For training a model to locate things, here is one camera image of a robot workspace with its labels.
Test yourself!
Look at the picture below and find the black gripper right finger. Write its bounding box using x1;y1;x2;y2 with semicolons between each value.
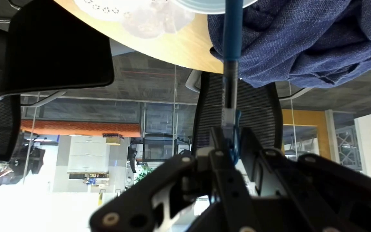
238;127;371;232

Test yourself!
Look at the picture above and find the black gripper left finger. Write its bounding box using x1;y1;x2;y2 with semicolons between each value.
89;125;261;232

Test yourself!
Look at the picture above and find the blue pen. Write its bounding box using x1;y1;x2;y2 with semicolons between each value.
220;0;245;167

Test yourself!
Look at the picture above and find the blue plastic cup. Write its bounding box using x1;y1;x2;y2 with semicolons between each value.
171;0;259;16

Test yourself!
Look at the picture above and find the wooden door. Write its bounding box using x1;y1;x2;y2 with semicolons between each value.
281;109;330;162

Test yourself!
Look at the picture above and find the black mesh office chair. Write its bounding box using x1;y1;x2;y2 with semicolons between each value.
184;70;313;162

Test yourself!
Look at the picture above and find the orange bench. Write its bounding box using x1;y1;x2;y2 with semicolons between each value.
19;119;144;140

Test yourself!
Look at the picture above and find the round wooden table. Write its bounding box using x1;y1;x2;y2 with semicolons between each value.
54;0;225;75

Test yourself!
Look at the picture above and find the navy blue towel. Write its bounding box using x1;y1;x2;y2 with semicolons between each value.
206;0;371;91

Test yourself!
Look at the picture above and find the white paper doily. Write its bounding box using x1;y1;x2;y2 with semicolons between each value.
72;0;196;42

